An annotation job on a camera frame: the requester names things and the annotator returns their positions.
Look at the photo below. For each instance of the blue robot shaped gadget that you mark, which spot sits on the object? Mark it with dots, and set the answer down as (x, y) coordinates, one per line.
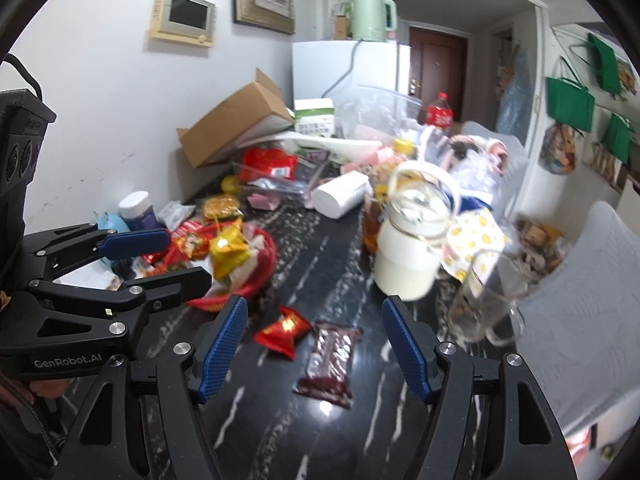
(113, 222)

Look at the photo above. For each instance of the green white medicine box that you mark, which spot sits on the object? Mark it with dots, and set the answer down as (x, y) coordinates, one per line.
(315, 117)

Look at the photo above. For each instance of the lower green tote bag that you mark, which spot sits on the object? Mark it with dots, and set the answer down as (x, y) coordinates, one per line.
(617, 137)

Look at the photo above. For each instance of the green electric kettle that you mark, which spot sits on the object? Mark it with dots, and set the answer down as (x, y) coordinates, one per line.
(370, 20)

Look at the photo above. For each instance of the grey leaf pattern chair cushion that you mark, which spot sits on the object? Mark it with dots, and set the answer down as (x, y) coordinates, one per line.
(581, 337)

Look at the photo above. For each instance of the red snack bag in tray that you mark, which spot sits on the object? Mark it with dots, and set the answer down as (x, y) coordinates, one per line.
(259, 163)

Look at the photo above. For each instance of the green tote bag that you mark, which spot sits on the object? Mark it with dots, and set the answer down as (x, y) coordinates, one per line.
(603, 63)
(617, 137)
(569, 102)

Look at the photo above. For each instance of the red gold candy packet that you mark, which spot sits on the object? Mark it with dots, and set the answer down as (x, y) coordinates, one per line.
(189, 246)

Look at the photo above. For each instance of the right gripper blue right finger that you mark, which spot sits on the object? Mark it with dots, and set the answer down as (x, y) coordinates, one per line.
(409, 356)

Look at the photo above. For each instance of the brown cardboard box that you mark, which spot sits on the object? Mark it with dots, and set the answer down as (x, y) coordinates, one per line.
(254, 111)

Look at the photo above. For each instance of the white mini fridge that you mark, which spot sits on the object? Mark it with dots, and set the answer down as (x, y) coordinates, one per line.
(342, 70)

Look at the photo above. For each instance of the yellow lemon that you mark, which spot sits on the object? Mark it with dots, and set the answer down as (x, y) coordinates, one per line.
(231, 185)

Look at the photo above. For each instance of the red plastic basket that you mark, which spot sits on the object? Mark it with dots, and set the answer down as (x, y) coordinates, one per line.
(218, 295)

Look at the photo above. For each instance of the upper green tote bag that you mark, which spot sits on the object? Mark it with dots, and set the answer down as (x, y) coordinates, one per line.
(603, 63)

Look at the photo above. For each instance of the red cartoon candy packet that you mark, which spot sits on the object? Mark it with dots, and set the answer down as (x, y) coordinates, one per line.
(282, 336)

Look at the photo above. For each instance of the blue jar white lid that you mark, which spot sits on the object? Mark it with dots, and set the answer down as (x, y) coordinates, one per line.
(137, 211)

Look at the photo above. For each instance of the clear large zip bag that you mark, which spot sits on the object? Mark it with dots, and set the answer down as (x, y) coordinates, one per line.
(372, 113)

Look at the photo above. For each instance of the dark brown chocolate bar packet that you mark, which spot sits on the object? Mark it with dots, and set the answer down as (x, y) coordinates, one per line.
(329, 363)

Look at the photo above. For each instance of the person left hand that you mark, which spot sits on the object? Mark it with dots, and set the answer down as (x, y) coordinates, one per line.
(46, 389)

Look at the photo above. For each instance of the clear plastic tray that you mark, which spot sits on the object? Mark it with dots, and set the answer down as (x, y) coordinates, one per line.
(308, 173)

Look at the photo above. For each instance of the yellow crispy snack bag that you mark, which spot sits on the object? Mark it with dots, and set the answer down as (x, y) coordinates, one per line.
(220, 207)

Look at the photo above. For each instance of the glass mug with cartoon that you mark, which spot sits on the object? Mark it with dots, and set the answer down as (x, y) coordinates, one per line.
(486, 305)

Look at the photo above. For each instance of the amber drink plastic bottle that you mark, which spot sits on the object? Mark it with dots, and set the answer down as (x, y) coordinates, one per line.
(378, 169)

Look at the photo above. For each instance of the cream white kettle jug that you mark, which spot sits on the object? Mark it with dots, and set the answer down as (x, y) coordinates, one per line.
(422, 202)

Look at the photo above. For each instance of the white cylinder container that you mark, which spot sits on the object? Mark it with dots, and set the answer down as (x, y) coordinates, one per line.
(338, 196)

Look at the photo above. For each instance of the brown entrance door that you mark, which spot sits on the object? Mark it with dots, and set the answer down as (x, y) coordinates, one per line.
(438, 64)

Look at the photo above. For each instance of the red cola bottle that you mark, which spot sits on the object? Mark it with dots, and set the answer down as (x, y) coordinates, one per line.
(439, 113)

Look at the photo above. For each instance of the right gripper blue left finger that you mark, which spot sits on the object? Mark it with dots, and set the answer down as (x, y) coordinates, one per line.
(218, 347)

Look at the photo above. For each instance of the wall intercom panel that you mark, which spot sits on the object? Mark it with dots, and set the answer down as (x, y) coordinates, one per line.
(190, 22)

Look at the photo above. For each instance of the white desiccant packet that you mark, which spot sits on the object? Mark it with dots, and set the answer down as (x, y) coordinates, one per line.
(174, 213)

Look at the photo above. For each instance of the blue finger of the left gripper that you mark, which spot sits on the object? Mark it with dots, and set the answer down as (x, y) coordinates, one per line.
(170, 290)
(120, 246)

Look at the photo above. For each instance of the yellow snack packet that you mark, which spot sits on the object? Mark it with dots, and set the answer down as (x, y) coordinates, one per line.
(228, 250)

